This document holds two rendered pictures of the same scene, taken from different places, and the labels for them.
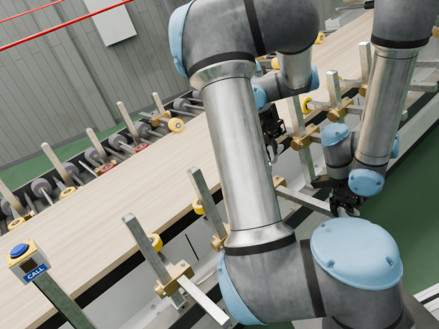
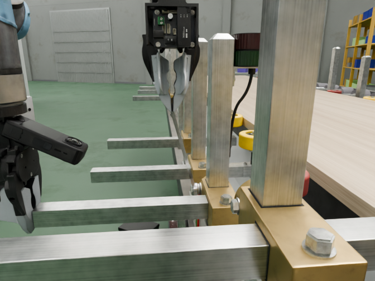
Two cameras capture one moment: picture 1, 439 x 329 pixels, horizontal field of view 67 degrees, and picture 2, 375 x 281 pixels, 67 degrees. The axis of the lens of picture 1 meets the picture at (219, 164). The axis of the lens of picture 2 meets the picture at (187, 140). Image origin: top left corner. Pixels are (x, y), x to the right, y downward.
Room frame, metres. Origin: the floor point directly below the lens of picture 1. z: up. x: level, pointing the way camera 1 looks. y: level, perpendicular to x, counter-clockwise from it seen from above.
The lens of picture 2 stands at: (1.20, -0.60, 1.09)
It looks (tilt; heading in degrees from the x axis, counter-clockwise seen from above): 16 degrees down; 113
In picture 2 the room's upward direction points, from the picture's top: straight up
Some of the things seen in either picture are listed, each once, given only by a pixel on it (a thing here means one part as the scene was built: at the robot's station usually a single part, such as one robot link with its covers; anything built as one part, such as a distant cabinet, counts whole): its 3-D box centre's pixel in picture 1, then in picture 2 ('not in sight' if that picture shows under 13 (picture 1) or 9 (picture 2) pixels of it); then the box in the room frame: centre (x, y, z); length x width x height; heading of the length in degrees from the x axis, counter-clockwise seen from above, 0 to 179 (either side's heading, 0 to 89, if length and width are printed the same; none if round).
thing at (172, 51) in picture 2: not in sight; (173, 81); (0.35, 1.18, 0.94); 0.04 x 0.04 x 0.48; 29
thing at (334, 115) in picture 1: (340, 109); not in sight; (1.31, -0.59, 0.95); 0.14 x 0.06 x 0.05; 119
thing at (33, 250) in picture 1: (29, 262); not in sight; (0.70, 0.53, 1.18); 0.07 x 0.07 x 0.08; 29
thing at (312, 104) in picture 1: (347, 108); not in sight; (1.30, -0.62, 0.95); 0.50 x 0.04 x 0.04; 29
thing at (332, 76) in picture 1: (338, 121); not in sight; (1.30, -0.57, 0.90); 0.04 x 0.04 x 0.48; 29
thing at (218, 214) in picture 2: (270, 190); (220, 200); (1.08, -0.15, 0.85); 0.14 x 0.06 x 0.05; 119
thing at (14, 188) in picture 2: not in sight; (17, 187); (0.81, -0.34, 0.91); 0.05 x 0.02 x 0.09; 119
